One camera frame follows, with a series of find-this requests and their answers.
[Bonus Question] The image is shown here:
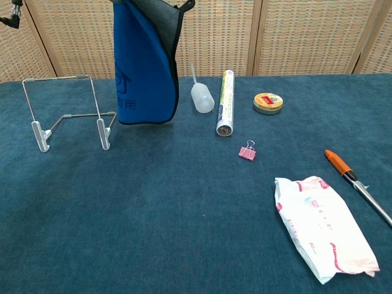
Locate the folding metal wire stand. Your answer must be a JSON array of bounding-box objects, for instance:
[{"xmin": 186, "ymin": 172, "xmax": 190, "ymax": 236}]
[{"xmin": 21, "ymin": 73, "xmax": 118, "ymax": 153}]

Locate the round tin with yellow lid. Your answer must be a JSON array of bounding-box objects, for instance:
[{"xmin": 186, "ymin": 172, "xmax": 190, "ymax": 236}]
[{"xmin": 252, "ymin": 92, "xmax": 284, "ymax": 116}]

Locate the woven wooden folding screen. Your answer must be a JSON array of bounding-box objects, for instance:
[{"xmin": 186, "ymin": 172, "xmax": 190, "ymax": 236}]
[{"xmin": 0, "ymin": 0, "xmax": 392, "ymax": 83}]

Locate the translucent squeeze bottle with nozzle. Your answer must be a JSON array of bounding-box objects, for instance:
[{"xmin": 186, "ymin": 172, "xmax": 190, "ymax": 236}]
[{"xmin": 190, "ymin": 62, "xmax": 216, "ymax": 115}]

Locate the teal table cover cloth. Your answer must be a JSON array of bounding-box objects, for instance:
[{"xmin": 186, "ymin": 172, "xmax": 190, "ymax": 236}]
[{"xmin": 0, "ymin": 72, "xmax": 392, "ymax": 294}]

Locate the grey blue microfibre cloth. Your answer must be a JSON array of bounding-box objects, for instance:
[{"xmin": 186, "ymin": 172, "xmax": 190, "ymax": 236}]
[{"xmin": 112, "ymin": 0, "xmax": 196, "ymax": 126}]

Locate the steel ladle with orange handle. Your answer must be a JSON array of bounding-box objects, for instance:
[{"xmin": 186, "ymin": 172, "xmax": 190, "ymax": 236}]
[{"xmin": 324, "ymin": 149, "xmax": 392, "ymax": 228}]

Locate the pink binder clip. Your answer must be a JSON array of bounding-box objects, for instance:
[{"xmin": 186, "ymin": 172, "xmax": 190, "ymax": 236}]
[{"xmin": 238, "ymin": 139, "xmax": 257, "ymax": 161}]

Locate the white and pink wipes pack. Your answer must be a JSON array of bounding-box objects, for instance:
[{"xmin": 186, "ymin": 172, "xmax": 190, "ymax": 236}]
[{"xmin": 274, "ymin": 175, "xmax": 381, "ymax": 285}]

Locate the white cylindrical tube roll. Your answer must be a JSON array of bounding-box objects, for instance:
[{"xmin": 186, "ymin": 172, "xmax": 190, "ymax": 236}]
[{"xmin": 215, "ymin": 69, "xmax": 236, "ymax": 137}]

